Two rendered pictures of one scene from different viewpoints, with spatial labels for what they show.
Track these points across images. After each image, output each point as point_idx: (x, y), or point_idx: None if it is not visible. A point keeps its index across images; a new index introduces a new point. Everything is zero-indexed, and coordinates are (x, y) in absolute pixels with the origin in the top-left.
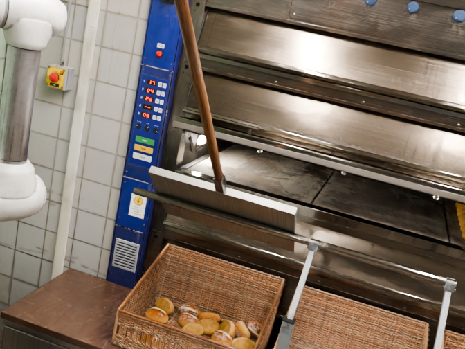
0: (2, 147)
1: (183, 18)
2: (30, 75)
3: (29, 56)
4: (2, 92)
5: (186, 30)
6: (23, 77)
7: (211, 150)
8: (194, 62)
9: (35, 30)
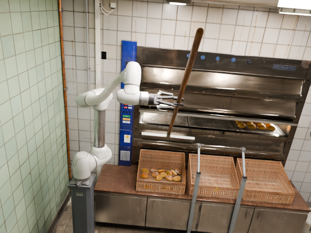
0: (97, 143)
1: (177, 109)
2: (104, 118)
3: (103, 112)
4: (94, 125)
5: (177, 111)
6: (102, 119)
7: (170, 130)
8: (175, 115)
9: (105, 103)
